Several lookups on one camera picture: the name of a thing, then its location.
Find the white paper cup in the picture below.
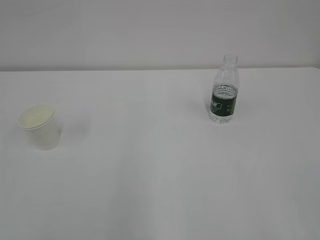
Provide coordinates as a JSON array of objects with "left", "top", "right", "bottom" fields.
[{"left": 18, "top": 104, "right": 60, "bottom": 150}]

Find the clear water bottle green label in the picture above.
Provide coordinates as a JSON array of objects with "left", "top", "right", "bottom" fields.
[{"left": 209, "top": 54, "right": 240, "bottom": 124}]

